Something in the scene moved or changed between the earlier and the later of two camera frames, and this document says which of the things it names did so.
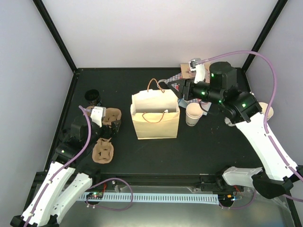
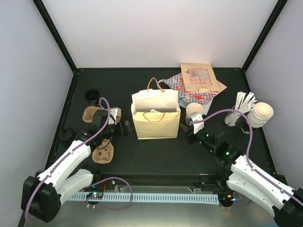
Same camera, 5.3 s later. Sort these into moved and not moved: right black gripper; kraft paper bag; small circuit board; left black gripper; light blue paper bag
Moved: right black gripper; left black gripper
Not moved: small circuit board; kraft paper bag; light blue paper bag
